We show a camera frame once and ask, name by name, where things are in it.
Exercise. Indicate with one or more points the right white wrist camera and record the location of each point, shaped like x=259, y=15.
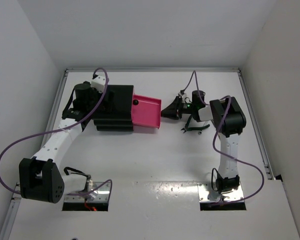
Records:
x=182, y=94

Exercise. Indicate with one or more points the black drawer cabinet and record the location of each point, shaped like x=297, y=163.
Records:
x=120, y=118

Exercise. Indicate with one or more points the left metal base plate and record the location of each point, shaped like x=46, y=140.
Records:
x=99, y=193

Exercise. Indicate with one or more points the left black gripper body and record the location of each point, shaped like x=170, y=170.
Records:
x=106, y=106

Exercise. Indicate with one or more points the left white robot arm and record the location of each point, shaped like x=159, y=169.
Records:
x=39, y=176

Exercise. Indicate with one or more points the metal base plate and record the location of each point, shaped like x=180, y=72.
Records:
x=206, y=194
x=99, y=193

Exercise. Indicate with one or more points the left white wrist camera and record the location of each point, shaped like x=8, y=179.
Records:
x=99, y=82

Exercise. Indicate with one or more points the pink top drawer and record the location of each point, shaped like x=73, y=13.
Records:
x=146, y=111

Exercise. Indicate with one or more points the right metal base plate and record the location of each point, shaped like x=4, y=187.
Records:
x=206, y=194

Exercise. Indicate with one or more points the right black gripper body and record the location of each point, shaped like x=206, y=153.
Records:
x=187, y=108

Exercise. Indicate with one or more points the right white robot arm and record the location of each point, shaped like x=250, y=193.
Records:
x=229, y=122

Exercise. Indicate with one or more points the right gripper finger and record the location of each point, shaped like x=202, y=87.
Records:
x=171, y=117
x=173, y=109

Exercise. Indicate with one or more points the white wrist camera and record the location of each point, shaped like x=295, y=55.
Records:
x=182, y=94
x=99, y=82

